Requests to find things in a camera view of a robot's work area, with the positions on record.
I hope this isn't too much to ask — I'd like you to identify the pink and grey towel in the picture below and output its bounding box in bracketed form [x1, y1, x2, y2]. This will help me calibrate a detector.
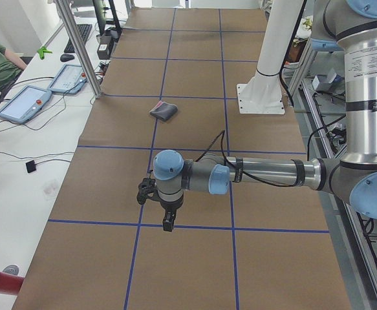
[149, 100, 178, 121]

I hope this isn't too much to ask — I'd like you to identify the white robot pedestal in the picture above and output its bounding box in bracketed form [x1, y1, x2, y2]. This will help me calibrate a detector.
[237, 0, 305, 115]

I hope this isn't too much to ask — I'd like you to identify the red cylinder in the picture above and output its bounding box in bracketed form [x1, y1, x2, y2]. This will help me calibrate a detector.
[0, 272, 24, 296]

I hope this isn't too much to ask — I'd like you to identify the black power adapter box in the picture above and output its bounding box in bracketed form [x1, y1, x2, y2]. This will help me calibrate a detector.
[97, 35, 114, 60]

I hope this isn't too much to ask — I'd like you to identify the small cardboard box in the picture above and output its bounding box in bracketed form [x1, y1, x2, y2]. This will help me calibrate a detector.
[312, 72, 342, 92]

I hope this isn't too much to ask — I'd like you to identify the near teach pendant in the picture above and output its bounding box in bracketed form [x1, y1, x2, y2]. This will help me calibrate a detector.
[0, 85, 52, 124]

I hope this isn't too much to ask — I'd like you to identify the teach pendant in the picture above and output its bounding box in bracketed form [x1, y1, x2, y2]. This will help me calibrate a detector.
[47, 64, 87, 94]
[0, 85, 52, 124]

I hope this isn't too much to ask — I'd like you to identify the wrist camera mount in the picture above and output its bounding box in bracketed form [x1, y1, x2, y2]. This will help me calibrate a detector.
[136, 178, 158, 205]

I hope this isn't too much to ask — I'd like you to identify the small black square device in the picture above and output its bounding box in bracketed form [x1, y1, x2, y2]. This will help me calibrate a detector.
[25, 160, 37, 174]

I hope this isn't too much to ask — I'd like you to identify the black keyboard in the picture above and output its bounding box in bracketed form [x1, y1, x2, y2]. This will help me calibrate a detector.
[63, 23, 93, 54]

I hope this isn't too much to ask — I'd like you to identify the aluminium side frame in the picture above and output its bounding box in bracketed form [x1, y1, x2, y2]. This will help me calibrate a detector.
[286, 12, 377, 310]

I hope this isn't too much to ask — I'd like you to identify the grey round cap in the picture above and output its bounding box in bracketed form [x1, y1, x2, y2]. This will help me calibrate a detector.
[3, 264, 19, 276]

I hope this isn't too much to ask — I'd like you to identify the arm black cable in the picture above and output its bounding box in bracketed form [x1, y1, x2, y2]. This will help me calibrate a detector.
[196, 124, 347, 187]

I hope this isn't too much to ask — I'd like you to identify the green clamp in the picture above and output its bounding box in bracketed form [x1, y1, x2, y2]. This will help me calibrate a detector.
[37, 46, 52, 60]

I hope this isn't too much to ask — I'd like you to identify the black computer mouse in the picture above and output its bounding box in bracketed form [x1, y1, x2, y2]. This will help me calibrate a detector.
[59, 54, 75, 63]

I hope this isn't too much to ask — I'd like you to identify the aluminium frame post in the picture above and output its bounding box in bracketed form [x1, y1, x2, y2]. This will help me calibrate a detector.
[54, 0, 102, 99]

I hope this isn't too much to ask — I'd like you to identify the far teach pendant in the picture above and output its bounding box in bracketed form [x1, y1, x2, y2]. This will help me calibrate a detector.
[47, 64, 87, 94]

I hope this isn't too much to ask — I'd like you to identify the black monitor stand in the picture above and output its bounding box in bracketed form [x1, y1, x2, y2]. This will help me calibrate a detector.
[92, 0, 122, 39]

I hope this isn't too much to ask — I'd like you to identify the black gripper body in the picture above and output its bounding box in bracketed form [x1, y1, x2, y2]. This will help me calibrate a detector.
[159, 196, 184, 214]

